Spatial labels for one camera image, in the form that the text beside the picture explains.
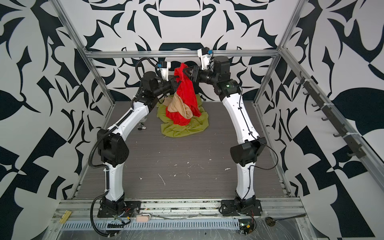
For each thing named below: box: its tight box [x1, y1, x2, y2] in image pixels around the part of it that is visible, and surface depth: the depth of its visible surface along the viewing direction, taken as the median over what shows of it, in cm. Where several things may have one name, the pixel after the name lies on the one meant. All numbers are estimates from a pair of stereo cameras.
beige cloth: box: [162, 91, 194, 120], surface depth 89 cm
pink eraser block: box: [136, 215, 150, 222], surface depth 71 cm
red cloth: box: [165, 62, 202, 126], surface depth 87 cm
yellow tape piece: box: [59, 210, 72, 224], surface depth 73 cm
